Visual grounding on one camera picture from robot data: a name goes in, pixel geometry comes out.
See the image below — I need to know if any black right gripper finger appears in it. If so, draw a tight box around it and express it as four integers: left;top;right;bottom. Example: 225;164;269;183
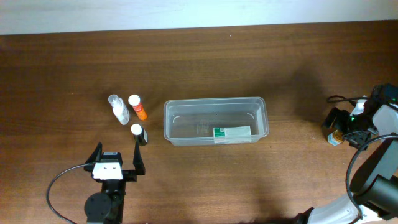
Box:
343;131;371;149
321;107;341;131

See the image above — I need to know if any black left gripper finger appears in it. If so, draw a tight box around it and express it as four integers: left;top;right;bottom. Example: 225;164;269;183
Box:
132;141;146;175
85;142;103;164

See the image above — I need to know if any small jar gold lid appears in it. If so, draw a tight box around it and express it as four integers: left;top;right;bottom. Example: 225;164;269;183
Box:
328;130;344;146

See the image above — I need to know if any white green medicine box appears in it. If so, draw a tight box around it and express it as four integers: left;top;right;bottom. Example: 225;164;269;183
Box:
213;126;251;144

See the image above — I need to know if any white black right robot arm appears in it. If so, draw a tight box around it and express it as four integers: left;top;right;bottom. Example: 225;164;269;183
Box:
293;83;397;224

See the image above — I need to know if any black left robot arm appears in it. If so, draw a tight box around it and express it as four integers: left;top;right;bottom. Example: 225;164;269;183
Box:
83;143;146;224

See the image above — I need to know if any clear plastic container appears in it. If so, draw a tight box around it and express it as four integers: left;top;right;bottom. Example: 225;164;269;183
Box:
164;97;269;146

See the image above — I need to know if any dark bottle white cap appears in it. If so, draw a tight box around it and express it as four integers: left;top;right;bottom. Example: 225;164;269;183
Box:
131;124;148;146

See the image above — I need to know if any white spray bottle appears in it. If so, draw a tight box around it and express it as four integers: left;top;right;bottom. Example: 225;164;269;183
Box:
108;95;130;125

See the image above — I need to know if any orange tablet tube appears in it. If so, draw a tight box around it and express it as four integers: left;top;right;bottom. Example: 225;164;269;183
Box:
128;95;147;121

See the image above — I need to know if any black left camera cable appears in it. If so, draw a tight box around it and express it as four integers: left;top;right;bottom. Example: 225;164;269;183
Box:
45;162;94;224

